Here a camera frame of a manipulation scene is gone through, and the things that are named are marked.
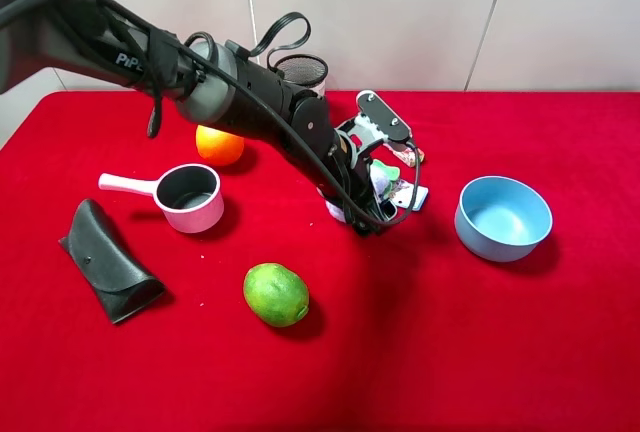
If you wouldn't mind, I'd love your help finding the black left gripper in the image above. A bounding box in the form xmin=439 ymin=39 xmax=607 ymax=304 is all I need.
xmin=318 ymin=119 xmax=398 ymax=236

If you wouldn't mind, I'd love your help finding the blue plush toy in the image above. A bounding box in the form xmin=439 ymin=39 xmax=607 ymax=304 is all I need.
xmin=325 ymin=159 xmax=429 ymax=223

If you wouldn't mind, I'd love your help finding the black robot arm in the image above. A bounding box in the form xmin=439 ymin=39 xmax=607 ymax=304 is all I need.
xmin=1 ymin=0 xmax=395 ymax=235

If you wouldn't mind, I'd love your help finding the red candy stick pack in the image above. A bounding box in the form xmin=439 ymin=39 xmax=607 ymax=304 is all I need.
xmin=389 ymin=146 xmax=425 ymax=168

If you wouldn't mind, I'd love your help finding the black mesh pen holder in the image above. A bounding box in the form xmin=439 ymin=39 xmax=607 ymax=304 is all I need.
xmin=274 ymin=54 xmax=329 ymax=97

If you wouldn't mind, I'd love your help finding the green lime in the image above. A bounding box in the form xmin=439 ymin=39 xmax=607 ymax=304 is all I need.
xmin=243 ymin=263 xmax=310 ymax=328

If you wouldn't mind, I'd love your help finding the orange fruit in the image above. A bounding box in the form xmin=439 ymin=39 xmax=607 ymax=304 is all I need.
xmin=195 ymin=125 xmax=245 ymax=167

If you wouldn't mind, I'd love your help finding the light blue bowl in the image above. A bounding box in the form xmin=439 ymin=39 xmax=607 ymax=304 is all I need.
xmin=454 ymin=175 xmax=553 ymax=263

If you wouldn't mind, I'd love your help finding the red tablecloth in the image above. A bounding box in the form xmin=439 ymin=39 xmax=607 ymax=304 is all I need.
xmin=1 ymin=92 xmax=639 ymax=431

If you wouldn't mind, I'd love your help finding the black leather glasses case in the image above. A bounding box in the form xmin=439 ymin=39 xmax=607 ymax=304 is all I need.
xmin=59 ymin=199 xmax=166 ymax=324

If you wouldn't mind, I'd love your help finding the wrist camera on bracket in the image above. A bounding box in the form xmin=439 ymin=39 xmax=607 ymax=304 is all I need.
xmin=351 ymin=90 xmax=413 ymax=150

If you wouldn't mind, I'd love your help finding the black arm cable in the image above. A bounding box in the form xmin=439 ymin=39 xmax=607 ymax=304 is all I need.
xmin=0 ymin=0 xmax=421 ymax=228

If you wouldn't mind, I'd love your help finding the pink saucepan with handle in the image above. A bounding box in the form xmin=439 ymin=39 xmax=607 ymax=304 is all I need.
xmin=98 ymin=163 xmax=224 ymax=234

